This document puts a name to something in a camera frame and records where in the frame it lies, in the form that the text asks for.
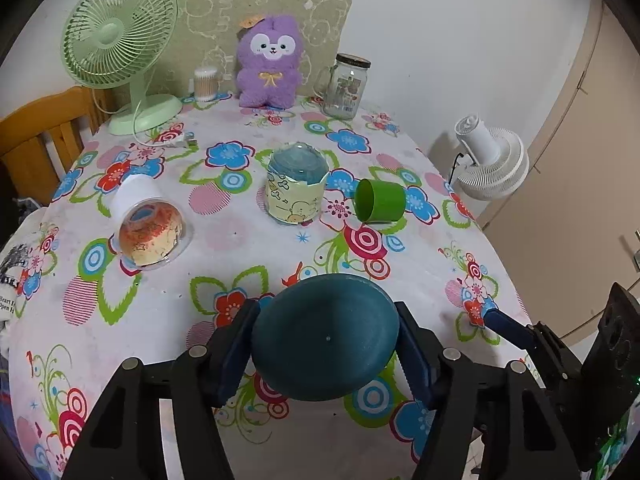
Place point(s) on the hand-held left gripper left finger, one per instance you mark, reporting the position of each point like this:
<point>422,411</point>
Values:
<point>236,357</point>

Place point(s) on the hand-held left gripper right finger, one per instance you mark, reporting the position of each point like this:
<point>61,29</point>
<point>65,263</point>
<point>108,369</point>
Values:
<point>416,362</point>

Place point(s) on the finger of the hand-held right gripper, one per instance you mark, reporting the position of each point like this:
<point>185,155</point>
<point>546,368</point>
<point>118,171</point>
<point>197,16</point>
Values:
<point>502,324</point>

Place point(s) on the dark teal cup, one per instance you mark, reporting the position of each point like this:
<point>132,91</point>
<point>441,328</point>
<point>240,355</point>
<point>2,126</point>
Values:
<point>325,340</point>

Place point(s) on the white cup with orange print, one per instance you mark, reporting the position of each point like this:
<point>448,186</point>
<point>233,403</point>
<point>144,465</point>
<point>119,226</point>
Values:
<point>150,230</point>

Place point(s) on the green plastic cup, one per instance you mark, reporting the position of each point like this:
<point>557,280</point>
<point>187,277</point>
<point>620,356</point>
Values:
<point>382,201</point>

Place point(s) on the clear cup with yellow sleeve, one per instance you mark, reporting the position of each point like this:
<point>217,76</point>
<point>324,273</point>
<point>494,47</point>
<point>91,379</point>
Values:
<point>295,190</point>

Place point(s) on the floral tablecloth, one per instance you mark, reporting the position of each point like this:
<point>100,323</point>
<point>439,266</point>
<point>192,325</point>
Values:
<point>200,260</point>

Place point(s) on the white floor fan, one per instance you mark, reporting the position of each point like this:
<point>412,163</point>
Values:
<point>492,157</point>

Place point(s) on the beige wardrobe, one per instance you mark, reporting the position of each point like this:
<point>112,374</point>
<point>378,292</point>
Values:
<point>575,160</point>

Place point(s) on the white printed cloth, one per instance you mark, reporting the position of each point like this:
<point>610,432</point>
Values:
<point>17,270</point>

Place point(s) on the cotton swab container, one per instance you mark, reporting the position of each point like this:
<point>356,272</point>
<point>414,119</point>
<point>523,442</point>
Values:
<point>207,85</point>

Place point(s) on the glass jar with dark lid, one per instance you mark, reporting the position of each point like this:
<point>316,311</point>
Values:
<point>345,90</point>

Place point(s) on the purple plush toy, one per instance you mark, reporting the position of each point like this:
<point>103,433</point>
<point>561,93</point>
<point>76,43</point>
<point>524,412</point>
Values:
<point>270,67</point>

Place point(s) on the wooden chair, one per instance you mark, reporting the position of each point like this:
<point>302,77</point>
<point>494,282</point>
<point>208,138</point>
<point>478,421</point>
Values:
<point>45,135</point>

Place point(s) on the light green desk fan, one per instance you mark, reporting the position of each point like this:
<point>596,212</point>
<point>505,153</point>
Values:
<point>117,30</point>

